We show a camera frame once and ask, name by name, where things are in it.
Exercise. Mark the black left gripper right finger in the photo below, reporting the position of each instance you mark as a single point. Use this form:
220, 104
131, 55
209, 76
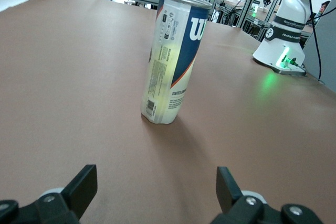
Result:
227, 190

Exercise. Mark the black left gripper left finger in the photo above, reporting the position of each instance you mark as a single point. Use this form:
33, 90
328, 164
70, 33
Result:
82, 187

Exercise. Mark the yellow tennis ball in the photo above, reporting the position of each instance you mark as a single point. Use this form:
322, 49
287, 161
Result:
160, 98
170, 58

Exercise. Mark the Wilson tennis ball can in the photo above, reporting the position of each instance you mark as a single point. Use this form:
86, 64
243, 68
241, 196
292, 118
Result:
170, 77

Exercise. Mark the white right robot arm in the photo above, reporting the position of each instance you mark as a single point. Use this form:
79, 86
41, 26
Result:
288, 3

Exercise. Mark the brown table mat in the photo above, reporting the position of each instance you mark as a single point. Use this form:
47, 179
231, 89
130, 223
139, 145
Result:
78, 90

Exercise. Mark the grey flat panel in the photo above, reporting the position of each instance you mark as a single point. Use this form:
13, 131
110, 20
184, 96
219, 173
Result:
328, 64

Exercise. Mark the person with black hair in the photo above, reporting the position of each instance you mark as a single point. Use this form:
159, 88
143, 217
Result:
324, 7

